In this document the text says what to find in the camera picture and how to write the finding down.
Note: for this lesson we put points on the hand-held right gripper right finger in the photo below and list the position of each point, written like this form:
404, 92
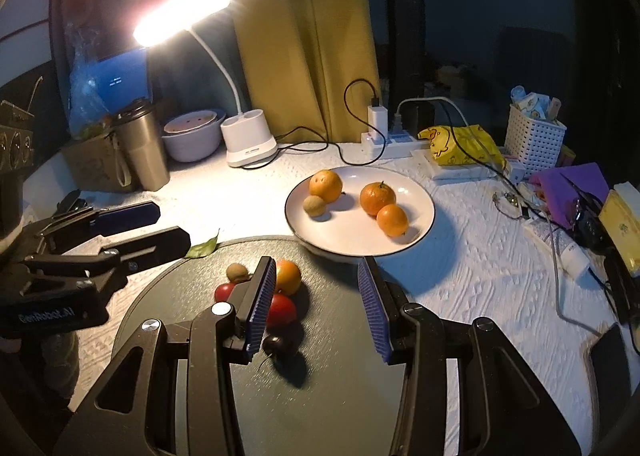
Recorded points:
372, 311

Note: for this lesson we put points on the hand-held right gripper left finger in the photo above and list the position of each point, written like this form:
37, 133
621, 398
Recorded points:
262, 308

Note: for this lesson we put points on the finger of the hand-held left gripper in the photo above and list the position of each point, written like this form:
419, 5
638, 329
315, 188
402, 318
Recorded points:
127, 216
150, 242

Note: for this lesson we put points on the large red tomato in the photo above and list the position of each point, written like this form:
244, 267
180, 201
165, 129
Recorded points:
281, 311

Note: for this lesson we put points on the dark cherry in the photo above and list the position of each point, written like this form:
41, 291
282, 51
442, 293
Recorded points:
274, 345

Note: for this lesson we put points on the small red tomato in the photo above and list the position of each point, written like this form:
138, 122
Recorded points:
223, 292

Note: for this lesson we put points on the kiwi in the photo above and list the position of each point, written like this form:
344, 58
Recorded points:
237, 272
315, 206

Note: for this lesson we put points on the white round plate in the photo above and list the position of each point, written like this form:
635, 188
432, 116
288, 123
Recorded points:
347, 232

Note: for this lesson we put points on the dark green round tray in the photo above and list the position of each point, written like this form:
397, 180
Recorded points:
325, 386

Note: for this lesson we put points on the green leaf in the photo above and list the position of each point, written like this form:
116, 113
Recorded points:
202, 248

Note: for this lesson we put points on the brown cardboard box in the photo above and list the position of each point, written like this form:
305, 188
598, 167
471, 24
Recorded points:
90, 166

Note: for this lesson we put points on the steel tumbler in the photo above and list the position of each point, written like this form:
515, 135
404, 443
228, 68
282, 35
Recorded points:
142, 151

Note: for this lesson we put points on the small orange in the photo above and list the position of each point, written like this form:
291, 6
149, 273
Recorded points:
392, 220

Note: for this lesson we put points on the lilac bowl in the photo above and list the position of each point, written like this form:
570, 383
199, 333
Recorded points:
192, 141

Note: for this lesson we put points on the orange with green stem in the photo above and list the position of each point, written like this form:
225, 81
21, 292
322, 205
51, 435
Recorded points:
377, 198

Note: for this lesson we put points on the white textured tablecloth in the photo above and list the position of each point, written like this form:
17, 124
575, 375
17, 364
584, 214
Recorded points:
475, 261

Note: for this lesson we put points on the blue plastic bag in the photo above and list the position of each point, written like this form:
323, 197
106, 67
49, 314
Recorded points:
84, 86

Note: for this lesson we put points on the white desk lamp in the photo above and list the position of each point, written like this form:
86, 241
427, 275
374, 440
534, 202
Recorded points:
247, 136

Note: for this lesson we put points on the white tissue pack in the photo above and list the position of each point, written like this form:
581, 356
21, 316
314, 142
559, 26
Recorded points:
450, 172

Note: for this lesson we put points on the white power strip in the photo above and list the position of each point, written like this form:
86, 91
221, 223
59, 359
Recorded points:
395, 149

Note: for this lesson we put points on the yellow duck print bag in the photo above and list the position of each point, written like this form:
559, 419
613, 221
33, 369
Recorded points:
450, 146

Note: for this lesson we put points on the white charger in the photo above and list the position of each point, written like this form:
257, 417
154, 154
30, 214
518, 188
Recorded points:
377, 122

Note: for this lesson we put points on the white tube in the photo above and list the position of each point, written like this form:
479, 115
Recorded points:
572, 256

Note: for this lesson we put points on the black sunglasses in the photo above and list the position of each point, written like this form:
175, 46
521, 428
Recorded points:
590, 226

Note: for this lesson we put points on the white plastic basket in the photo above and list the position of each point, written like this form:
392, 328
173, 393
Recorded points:
532, 138

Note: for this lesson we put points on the purple notebook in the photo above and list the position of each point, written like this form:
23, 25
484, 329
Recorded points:
575, 181

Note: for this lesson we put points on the yellow curtain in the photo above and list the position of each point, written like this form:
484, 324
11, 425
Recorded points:
300, 36

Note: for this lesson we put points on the black tablet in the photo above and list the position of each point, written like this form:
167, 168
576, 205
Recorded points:
616, 376

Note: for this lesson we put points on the patterned sachet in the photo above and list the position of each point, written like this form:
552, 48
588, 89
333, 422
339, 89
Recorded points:
529, 101

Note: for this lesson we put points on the yellow tissue pack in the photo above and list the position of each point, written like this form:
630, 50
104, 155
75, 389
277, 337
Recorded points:
621, 226

